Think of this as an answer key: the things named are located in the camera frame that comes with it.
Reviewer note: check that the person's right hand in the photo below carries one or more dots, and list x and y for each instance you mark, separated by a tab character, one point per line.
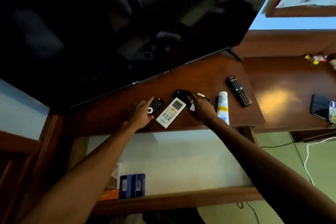
203	111

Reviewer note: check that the person's left hand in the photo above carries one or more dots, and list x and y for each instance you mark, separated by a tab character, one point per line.
140	118

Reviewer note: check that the person's left thumb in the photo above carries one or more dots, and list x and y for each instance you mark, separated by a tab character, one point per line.
150	117

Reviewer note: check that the person's right thumb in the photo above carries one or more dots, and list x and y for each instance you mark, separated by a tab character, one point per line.
191	109

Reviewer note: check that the small white paper piece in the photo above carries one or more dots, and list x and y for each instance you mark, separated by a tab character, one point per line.
192	107

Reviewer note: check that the person's left forearm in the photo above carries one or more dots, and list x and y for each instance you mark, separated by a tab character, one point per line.
78	179

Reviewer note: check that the person's right forearm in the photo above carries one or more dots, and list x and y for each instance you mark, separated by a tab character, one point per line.
267	171

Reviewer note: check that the rounded black remote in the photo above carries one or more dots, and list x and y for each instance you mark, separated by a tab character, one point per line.
181	95

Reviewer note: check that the small white and black stick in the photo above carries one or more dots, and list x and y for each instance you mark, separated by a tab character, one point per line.
202	95

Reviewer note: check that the white air conditioner remote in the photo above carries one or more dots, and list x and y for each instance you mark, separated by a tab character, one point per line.
170	113

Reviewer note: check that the white cream tube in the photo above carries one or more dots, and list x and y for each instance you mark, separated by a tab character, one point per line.
223	107

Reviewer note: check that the brown wooden television table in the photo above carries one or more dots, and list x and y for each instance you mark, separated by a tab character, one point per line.
210	74

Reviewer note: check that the long black television remote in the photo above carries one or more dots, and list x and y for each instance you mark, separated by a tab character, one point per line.
238	91

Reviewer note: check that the clear plastic bag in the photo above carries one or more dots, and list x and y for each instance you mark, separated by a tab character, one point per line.
116	175

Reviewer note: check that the blue box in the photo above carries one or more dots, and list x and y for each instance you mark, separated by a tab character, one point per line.
138	185
125	186

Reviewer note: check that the black television foot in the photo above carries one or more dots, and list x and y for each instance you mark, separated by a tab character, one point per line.
235	54

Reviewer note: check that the orange box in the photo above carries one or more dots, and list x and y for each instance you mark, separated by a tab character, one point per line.
109	195

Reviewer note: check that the brown wooden desk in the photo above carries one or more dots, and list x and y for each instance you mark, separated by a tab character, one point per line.
283	84

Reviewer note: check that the large black television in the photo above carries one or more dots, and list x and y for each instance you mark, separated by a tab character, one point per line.
118	27

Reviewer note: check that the black smartphone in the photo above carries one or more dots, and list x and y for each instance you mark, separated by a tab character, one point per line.
319	106

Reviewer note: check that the yellow and red packet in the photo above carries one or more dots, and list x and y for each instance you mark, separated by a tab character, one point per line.
315	59

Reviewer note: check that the clear plastic packet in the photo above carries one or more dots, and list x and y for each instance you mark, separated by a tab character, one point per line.
332	112

